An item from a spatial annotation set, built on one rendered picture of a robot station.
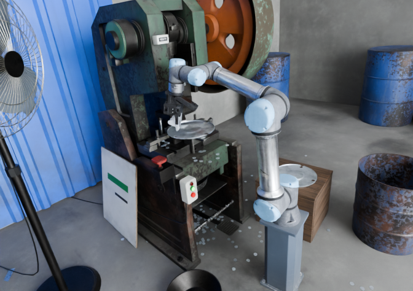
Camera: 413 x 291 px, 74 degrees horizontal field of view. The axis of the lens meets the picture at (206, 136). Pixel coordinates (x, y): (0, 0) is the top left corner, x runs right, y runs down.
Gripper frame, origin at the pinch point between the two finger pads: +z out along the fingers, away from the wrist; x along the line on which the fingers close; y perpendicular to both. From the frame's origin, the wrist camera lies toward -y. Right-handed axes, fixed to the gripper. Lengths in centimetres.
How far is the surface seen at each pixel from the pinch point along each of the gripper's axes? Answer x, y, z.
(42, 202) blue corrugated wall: -29, 123, 101
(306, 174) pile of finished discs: -44, -80, 39
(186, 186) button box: 13.6, -9.2, 25.2
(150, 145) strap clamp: -7.3, 18.7, 17.2
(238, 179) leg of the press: -31, -35, 45
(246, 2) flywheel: -39, -24, -63
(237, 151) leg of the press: -31, -31, 24
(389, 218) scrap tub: -12, -122, 40
